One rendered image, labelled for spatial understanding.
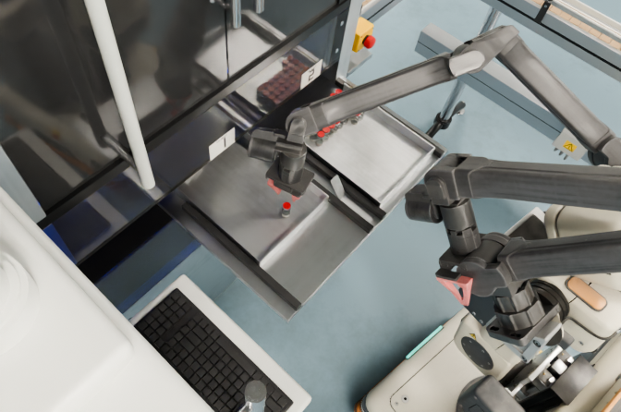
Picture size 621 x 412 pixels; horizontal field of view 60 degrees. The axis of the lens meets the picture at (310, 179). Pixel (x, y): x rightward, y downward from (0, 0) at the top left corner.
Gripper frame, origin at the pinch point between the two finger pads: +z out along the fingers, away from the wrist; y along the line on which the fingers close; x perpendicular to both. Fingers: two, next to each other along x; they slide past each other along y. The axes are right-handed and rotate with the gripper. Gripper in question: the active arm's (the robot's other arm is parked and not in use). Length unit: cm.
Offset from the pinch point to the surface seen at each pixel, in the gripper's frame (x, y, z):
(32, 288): 59, 2, -63
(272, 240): 9.1, -1.1, 8.6
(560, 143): -103, -74, 45
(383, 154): -30.4, -15.9, 7.5
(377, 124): -39.9, -10.2, 7.3
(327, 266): 8.6, -16.6, 8.7
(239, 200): 3.1, 11.9, 8.5
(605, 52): -107, -67, 2
